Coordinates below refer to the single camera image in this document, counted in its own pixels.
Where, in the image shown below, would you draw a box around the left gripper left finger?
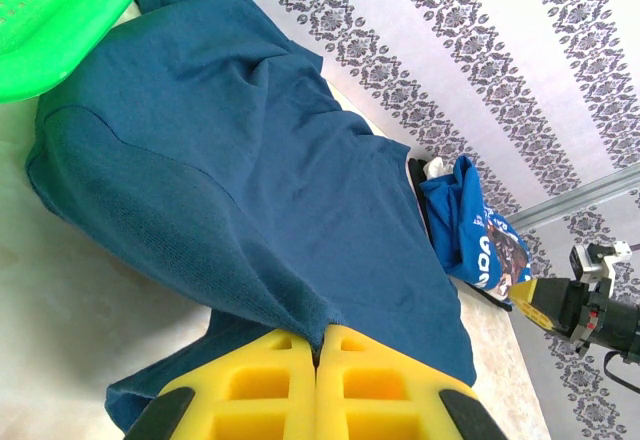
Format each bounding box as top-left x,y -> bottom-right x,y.
123,327 -> 319,440

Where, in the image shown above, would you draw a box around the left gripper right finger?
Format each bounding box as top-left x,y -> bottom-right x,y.
314,323 -> 509,440

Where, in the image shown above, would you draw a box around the navy blue t-shirt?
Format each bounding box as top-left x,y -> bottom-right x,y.
24,0 -> 477,434

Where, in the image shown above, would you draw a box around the white folded t-shirt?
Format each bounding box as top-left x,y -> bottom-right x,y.
422,156 -> 454,181

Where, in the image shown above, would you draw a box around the green plastic basket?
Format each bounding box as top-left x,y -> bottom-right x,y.
0,0 -> 169,105

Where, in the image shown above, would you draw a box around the right gripper thin black wire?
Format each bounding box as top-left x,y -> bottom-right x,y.
602,350 -> 640,395

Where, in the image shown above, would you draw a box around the aluminium frame post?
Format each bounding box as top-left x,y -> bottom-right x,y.
504,163 -> 640,231

